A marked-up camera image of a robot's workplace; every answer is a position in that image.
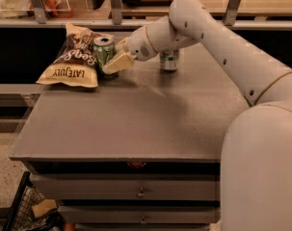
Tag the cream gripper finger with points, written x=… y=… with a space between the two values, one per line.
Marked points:
x=121 y=61
x=122 y=45

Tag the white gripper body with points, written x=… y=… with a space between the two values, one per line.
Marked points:
x=140 y=45

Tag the green soda can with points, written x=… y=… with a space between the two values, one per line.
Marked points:
x=105 y=50

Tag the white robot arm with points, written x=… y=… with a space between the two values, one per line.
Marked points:
x=256 y=161

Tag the white green 7up can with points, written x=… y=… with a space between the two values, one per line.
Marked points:
x=169 y=60

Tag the brown chip bag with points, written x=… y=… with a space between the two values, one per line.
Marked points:
x=76 y=65

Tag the grey drawer cabinet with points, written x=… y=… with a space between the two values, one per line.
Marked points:
x=141 y=152

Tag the yellow sponge in basket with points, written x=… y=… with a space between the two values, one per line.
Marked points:
x=44 y=207

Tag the grey metal shelf frame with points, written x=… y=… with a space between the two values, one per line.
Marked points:
x=84 y=13

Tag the black wire basket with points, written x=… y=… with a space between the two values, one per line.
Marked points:
x=21 y=217

